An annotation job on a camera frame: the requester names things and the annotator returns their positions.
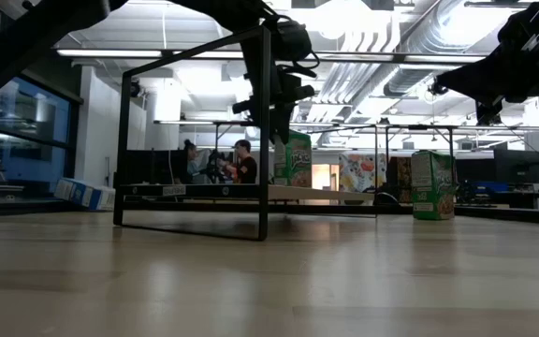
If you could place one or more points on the wooden shelf black metal frame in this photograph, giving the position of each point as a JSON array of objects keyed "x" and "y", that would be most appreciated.
[{"x": 213, "y": 191}]

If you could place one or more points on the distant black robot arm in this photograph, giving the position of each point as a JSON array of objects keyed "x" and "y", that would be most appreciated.
[{"x": 214, "y": 168}]

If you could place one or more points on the silver ventilation duct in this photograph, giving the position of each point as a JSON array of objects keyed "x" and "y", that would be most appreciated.
[{"x": 438, "y": 37}]

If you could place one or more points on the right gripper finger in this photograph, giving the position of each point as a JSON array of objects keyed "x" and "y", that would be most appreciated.
[
  {"x": 480, "y": 70},
  {"x": 480, "y": 90}
]

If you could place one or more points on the black ceiling spotlight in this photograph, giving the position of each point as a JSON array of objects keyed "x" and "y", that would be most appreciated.
[{"x": 135, "y": 89}]

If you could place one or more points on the black monitor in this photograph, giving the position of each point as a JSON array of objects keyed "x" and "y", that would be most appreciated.
[
  {"x": 171, "y": 166},
  {"x": 517, "y": 166},
  {"x": 141, "y": 166},
  {"x": 475, "y": 171}
]

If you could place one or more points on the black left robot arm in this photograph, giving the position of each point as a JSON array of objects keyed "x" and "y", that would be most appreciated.
[{"x": 17, "y": 42}]

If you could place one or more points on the fruit print panel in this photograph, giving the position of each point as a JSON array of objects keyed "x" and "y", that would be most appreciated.
[{"x": 360, "y": 173}]

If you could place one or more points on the black rig frame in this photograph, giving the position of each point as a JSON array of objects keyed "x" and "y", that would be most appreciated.
[
  {"x": 419, "y": 127},
  {"x": 194, "y": 122}
]

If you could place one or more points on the green cereal box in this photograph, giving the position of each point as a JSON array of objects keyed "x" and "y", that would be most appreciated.
[
  {"x": 433, "y": 187},
  {"x": 297, "y": 164}
]

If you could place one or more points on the large glass window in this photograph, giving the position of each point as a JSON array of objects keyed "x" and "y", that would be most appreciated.
[{"x": 31, "y": 112}]

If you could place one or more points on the blue bin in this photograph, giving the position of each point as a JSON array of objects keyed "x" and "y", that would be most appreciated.
[{"x": 487, "y": 187}]

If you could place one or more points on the long ceiling light strip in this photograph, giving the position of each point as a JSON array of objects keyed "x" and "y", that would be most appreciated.
[{"x": 110, "y": 53}]

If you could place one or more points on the dark floral print panel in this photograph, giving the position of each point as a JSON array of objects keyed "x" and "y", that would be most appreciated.
[{"x": 399, "y": 178}]

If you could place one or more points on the blue cereal box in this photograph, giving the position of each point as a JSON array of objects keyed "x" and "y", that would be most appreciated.
[{"x": 84, "y": 194}]

